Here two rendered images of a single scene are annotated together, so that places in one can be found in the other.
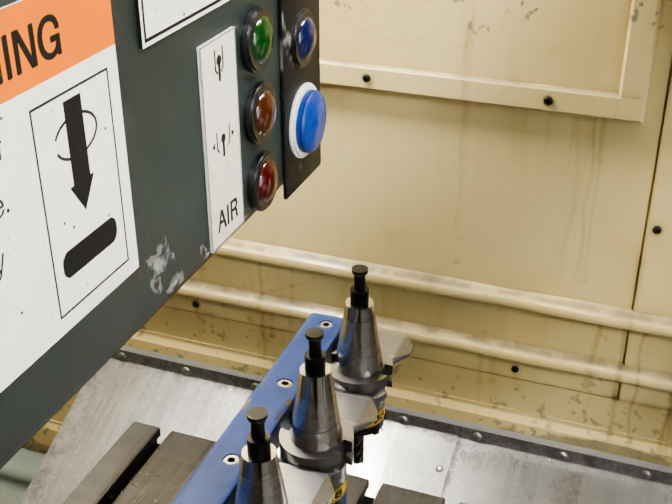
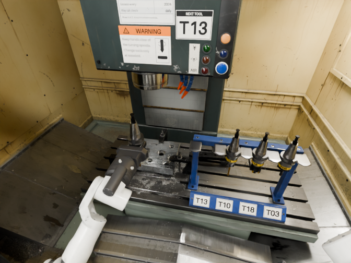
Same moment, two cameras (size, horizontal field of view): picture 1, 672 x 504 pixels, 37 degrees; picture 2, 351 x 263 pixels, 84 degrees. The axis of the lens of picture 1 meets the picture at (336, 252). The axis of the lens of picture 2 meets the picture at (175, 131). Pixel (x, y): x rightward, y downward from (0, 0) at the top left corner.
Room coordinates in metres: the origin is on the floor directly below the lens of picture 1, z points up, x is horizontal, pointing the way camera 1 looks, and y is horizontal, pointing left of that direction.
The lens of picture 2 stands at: (0.23, -0.53, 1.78)
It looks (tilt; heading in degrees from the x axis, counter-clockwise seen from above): 36 degrees down; 82
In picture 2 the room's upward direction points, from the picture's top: 1 degrees counter-clockwise
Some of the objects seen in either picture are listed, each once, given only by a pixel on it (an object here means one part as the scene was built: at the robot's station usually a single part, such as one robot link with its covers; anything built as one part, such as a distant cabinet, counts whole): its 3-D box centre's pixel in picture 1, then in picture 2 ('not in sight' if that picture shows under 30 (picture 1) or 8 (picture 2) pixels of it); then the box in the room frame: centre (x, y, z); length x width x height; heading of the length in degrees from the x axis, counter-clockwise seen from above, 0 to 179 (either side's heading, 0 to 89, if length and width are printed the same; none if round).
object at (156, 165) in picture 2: not in sight; (153, 154); (0.23, 0.36, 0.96); 0.29 x 0.23 x 0.05; 160
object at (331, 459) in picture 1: (316, 446); (259, 154); (0.68, 0.02, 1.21); 0.06 x 0.06 x 0.03
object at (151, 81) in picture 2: not in sight; (149, 70); (0.25, 0.31, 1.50); 0.16 x 0.16 x 0.12
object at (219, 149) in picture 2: not in sight; (220, 150); (0.52, 0.07, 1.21); 0.07 x 0.05 x 0.01; 70
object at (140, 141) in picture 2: not in sight; (136, 139); (0.17, 0.10, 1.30); 0.06 x 0.06 x 0.03
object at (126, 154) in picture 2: not in sight; (127, 161); (0.13, 0.01, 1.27); 0.13 x 0.12 x 0.10; 160
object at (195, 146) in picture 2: not in sight; (195, 146); (0.42, 0.11, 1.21); 0.07 x 0.05 x 0.01; 70
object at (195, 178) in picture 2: not in sight; (195, 164); (0.44, 0.16, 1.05); 0.10 x 0.05 x 0.30; 70
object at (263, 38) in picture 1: (260, 39); (206, 48); (0.41, 0.03, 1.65); 0.02 x 0.01 x 0.02; 160
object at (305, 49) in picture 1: (304, 38); (223, 54); (0.45, 0.01, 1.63); 0.02 x 0.01 x 0.02; 160
